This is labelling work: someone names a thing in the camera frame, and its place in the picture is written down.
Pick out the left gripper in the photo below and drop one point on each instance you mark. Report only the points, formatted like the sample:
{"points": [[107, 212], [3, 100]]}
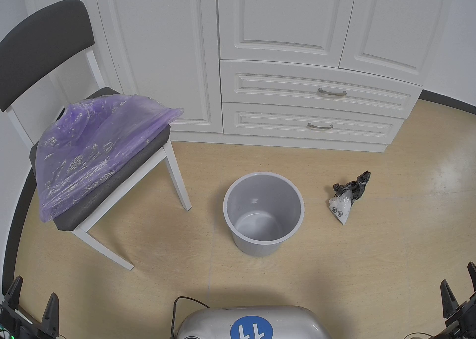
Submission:
{"points": [[22, 320]]}

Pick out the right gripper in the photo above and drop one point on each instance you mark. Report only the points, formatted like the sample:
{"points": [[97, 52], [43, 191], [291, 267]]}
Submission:
{"points": [[465, 315]]}

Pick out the purple plastic bag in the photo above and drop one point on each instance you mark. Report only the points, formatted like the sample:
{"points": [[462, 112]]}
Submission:
{"points": [[93, 144]]}

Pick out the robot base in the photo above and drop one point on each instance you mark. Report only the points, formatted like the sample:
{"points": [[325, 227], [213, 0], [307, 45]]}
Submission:
{"points": [[253, 320]]}

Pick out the crumpled black plastic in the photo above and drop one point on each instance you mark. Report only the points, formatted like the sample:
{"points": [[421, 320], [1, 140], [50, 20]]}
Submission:
{"points": [[356, 185]]}

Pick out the grey trash bin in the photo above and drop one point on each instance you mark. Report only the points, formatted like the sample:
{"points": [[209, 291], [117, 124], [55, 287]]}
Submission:
{"points": [[260, 233]]}

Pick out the clear printed wrapper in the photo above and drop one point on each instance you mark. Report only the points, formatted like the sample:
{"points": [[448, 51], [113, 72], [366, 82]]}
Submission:
{"points": [[341, 208]]}

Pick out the white chair dark grey seat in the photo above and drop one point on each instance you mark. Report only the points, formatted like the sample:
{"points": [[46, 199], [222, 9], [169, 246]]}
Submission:
{"points": [[41, 40]]}

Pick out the white wardrobe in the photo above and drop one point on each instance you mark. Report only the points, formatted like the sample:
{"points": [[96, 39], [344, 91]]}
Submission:
{"points": [[282, 14]]}

